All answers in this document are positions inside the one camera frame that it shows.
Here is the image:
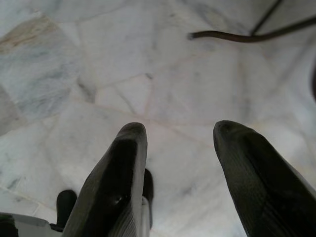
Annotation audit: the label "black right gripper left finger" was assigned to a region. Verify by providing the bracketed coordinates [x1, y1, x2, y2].
[63, 121, 148, 237]

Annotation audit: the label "black folding table leg frame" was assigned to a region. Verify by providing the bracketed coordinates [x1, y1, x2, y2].
[188, 0, 316, 44]

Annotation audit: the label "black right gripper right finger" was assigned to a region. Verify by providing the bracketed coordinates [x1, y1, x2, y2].
[213, 120, 316, 237]

